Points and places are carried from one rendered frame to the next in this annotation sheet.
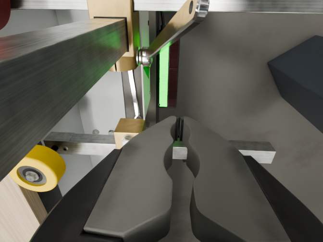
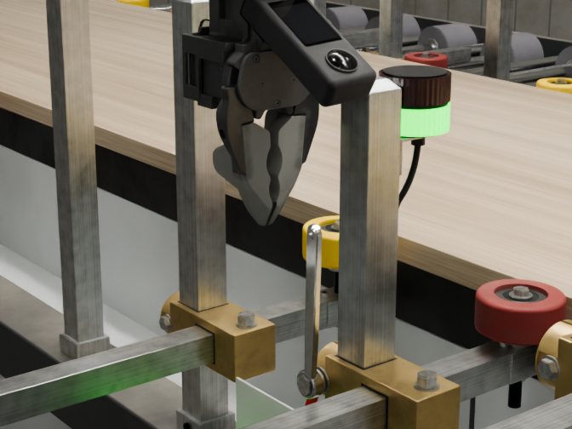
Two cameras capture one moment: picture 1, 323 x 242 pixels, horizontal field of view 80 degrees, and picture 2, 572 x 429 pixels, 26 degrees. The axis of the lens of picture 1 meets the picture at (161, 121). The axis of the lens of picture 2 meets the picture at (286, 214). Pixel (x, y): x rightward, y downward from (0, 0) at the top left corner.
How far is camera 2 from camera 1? 93 cm
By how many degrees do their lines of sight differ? 48
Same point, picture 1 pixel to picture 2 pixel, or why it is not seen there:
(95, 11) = (397, 361)
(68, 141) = (328, 301)
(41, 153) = not seen: hidden behind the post
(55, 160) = (325, 254)
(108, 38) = (357, 287)
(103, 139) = (278, 328)
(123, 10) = (370, 371)
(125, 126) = (262, 347)
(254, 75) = not seen: outside the picture
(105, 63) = (344, 262)
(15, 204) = (334, 201)
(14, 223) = (317, 185)
